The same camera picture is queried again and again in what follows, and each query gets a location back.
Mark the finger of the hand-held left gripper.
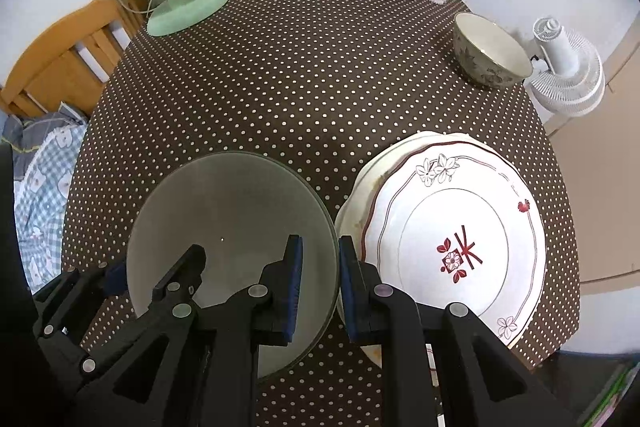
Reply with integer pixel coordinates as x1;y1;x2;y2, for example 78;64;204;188
32;259;130;343
75;244;207;380

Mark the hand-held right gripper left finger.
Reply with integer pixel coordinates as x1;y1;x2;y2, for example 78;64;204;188
75;234;304;427

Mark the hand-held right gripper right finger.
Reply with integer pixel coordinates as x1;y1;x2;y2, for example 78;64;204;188
338;234;576;427

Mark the large grey floral bowl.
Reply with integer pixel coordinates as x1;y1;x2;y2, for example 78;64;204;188
125;150;340;380

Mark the yellow flower ceramic plate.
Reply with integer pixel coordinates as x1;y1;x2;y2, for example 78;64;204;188
334;130;506;370

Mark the red flower white plate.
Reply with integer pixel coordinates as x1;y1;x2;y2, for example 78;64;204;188
360;139;547;350

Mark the blue checked blanket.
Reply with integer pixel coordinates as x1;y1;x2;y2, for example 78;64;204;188
12;122;91;293

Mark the grey striped cloth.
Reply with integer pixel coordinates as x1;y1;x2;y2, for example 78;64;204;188
0;103;91;178

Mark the wooden chair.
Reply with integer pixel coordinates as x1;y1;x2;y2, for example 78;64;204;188
0;0;151;118

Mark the cream floral ceramic bowl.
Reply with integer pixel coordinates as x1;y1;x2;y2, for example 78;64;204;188
452;12;532;88

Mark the green printed package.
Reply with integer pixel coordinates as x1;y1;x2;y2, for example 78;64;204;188
582;359;638;427

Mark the white folding fan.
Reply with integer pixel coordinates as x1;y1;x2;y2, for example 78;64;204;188
529;17;606;116

